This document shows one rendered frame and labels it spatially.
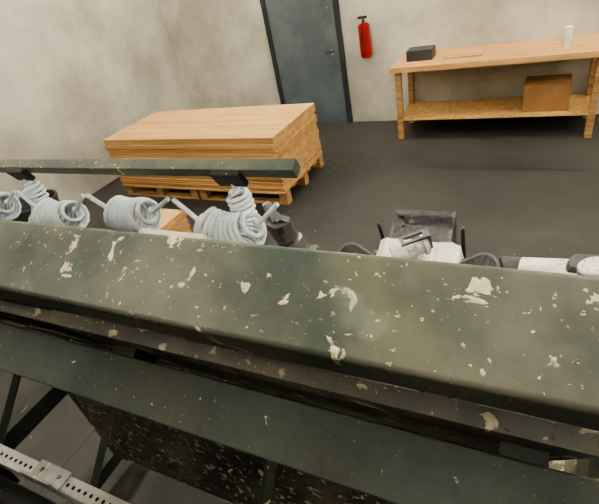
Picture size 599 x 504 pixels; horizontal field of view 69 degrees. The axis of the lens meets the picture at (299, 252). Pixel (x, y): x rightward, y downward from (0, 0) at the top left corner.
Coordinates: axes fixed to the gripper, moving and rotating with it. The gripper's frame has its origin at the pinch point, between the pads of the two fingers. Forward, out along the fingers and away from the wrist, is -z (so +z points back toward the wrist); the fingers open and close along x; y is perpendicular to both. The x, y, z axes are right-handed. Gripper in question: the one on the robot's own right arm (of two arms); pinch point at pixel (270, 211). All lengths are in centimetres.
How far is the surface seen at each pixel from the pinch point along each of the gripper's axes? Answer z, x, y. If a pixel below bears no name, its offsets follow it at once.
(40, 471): 34, -26, 101
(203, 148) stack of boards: 47, -368, -76
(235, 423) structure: -4, 63, 38
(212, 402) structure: -6, 59, 39
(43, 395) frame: 45, -94, 109
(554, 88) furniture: 165, -198, -398
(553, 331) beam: -19, 95, 13
